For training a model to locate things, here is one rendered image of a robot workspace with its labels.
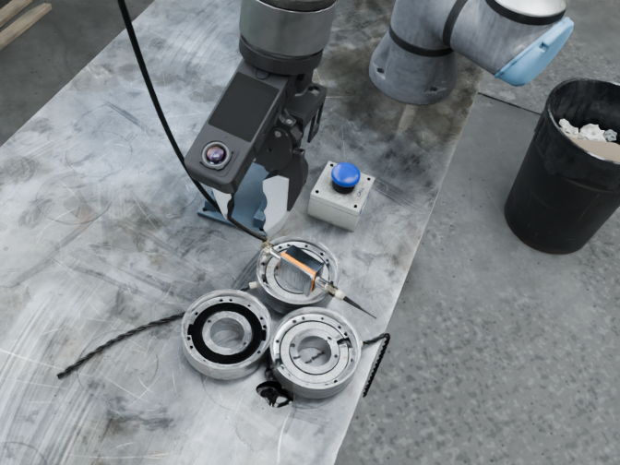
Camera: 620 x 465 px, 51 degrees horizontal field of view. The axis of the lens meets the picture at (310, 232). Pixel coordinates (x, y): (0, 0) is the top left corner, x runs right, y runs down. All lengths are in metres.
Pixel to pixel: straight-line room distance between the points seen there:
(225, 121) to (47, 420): 0.40
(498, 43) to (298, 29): 0.51
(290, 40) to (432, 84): 0.63
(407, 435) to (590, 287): 0.75
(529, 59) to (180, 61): 0.55
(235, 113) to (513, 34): 0.53
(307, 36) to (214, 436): 0.44
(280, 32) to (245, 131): 0.08
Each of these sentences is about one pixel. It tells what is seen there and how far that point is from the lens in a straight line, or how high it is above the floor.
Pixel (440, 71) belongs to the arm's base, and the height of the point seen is 0.86.
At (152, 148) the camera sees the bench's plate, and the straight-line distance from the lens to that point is 1.00.
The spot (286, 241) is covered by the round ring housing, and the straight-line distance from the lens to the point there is 0.85.
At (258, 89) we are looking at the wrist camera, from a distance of 0.55.
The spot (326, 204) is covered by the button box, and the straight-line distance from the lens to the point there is 0.89.
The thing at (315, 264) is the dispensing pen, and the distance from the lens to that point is 0.79.
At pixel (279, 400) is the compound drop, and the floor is 0.80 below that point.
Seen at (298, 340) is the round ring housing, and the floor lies 0.83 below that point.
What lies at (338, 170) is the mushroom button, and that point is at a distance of 0.89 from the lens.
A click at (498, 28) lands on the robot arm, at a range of 0.98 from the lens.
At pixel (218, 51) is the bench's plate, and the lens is 1.18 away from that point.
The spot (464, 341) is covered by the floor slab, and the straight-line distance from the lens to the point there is 1.83.
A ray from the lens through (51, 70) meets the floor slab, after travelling 2.46.
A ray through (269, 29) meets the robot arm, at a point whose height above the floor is 1.21.
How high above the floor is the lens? 1.51
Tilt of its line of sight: 52 degrees down
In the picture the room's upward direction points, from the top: 10 degrees clockwise
